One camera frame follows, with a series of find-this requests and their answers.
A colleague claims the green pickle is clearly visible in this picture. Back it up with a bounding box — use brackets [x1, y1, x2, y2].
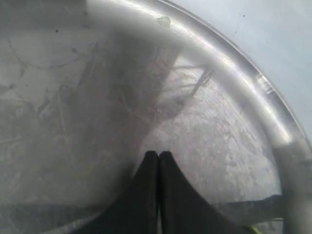
[247, 227, 262, 234]

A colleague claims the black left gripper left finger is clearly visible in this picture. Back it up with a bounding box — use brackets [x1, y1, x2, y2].
[75, 151, 158, 234]

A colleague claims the round stainless steel plate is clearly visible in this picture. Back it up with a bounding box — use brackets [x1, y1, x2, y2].
[0, 0, 312, 234]

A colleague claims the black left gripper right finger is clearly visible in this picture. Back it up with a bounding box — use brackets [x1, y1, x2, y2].
[158, 151, 249, 234]

